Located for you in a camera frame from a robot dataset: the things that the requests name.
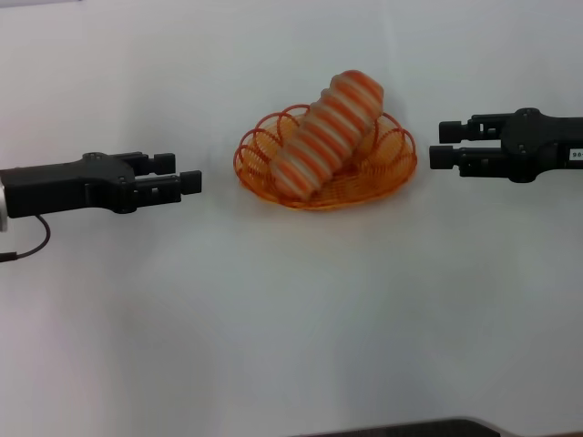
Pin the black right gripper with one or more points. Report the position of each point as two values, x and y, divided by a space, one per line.
542 145

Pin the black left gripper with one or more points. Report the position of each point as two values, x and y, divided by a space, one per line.
59 186

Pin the orange white striped bread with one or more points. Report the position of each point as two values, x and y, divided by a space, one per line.
328 136

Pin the orange woven plastic basket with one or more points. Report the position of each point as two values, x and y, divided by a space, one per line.
328 200

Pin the black robot torso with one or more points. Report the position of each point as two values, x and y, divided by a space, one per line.
410 428

